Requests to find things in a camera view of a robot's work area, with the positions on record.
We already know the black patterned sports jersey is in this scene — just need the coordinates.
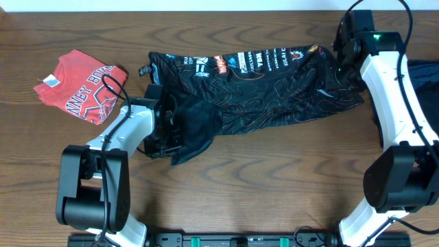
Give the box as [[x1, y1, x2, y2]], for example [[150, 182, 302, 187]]
[[139, 45, 363, 165]]

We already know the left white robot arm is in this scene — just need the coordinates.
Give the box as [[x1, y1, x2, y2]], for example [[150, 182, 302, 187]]
[[56, 84, 181, 246]]

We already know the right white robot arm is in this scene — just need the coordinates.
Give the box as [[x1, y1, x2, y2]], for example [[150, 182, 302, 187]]
[[328, 10, 438, 246]]

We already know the dark blue clothes pile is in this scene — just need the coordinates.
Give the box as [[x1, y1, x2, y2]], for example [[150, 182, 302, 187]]
[[370, 60, 439, 145]]

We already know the red folded t-shirt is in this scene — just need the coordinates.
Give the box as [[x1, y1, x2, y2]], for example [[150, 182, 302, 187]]
[[34, 49, 128, 125]]

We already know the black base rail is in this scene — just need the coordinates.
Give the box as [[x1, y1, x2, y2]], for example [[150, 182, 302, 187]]
[[67, 226, 412, 247]]

